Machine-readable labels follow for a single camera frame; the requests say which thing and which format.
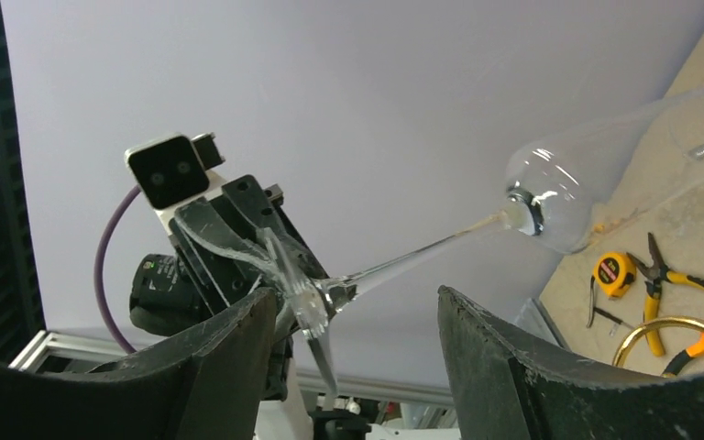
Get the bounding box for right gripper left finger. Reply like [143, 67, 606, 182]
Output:
[0, 290, 276, 439]

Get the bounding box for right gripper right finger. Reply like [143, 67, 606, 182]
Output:
[437, 286, 704, 439]

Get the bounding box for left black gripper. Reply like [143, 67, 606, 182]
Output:
[166, 174, 329, 402]

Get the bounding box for clear wine glass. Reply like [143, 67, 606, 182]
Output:
[263, 87, 704, 394]

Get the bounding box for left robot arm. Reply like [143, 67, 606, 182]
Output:
[129, 175, 327, 336]

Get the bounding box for small black hex key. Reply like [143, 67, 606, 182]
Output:
[585, 276, 633, 336]

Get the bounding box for yellow tape measure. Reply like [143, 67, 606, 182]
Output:
[590, 252, 637, 299]

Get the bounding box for yellow long nose pliers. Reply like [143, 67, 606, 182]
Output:
[626, 231, 704, 358]

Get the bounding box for aluminium frame rail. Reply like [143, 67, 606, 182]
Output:
[9, 330, 458, 430]

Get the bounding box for gold wire wine glass rack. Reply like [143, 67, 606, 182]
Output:
[611, 315, 704, 369]

